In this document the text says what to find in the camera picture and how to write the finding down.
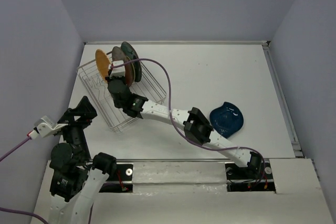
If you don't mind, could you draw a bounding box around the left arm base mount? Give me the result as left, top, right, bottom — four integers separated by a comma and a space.
99, 163, 133, 193

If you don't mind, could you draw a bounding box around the teal glazed plate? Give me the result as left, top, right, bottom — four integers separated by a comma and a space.
121, 41, 142, 82

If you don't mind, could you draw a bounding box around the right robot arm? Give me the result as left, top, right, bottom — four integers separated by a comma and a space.
106, 77, 265, 178

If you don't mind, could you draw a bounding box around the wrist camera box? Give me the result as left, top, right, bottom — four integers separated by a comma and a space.
108, 60, 126, 78
27, 115, 68, 139

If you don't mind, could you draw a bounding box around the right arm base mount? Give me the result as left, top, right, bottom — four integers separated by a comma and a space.
225, 162, 276, 193

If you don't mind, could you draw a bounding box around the dark blue leaf dish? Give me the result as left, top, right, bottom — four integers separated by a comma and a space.
209, 102, 244, 138

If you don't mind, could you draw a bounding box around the woven bamboo plate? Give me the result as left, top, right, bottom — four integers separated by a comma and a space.
95, 49, 111, 83

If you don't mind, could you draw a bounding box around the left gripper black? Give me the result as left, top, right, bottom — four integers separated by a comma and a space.
55, 94, 98, 159

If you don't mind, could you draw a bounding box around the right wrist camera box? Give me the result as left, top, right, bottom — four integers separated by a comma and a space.
108, 60, 126, 78

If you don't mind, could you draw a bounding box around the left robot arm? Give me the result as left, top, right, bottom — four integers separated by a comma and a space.
48, 96, 117, 223

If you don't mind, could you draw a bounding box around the grey deer plate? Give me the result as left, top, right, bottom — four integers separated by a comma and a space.
111, 46, 134, 87

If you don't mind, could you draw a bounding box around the cream patterned small plate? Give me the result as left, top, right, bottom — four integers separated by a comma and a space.
131, 62, 138, 82

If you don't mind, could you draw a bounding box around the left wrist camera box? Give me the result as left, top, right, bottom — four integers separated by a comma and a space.
27, 115, 68, 139

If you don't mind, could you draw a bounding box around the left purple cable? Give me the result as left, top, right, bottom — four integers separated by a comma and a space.
0, 134, 49, 224

